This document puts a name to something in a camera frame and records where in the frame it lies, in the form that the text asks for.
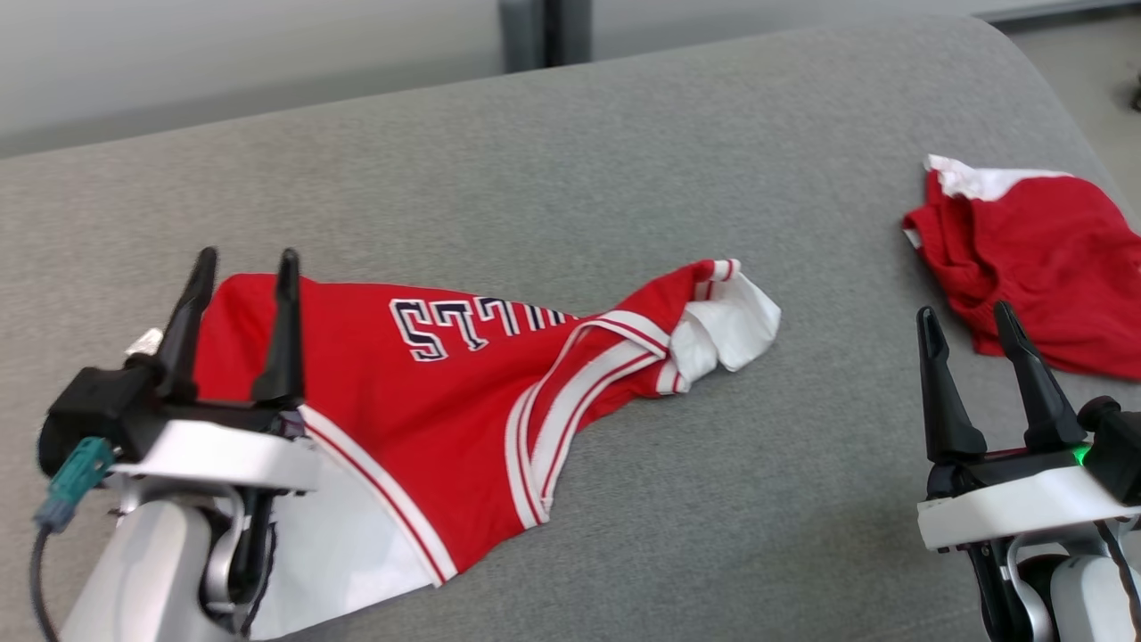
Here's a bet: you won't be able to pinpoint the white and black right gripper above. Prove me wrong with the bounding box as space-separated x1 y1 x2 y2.
916 300 1141 554

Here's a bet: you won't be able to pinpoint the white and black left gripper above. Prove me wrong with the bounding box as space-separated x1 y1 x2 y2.
107 247 322 496

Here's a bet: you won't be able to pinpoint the red shorts with white waistband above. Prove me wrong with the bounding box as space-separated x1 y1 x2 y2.
902 154 1141 383

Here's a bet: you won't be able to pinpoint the red Bulls basketball jersey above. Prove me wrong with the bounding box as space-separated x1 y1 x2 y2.
125 259 783 641

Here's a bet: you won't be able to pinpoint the grey skirting strip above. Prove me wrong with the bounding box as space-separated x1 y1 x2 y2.
972 0 1141 23

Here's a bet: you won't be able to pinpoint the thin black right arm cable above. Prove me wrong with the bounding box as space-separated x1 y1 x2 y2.
1095 520 1141 616

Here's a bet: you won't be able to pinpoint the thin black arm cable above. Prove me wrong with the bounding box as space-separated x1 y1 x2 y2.
236 522 279 636
1095 520 1141 616

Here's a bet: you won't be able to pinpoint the teal plug camera cable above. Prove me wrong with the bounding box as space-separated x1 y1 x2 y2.
27 437 117 642

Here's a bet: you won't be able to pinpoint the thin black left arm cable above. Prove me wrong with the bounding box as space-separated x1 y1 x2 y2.
236 522 279 636

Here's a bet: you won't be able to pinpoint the grey partition post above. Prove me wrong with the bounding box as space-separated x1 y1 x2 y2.
499 0 594 72

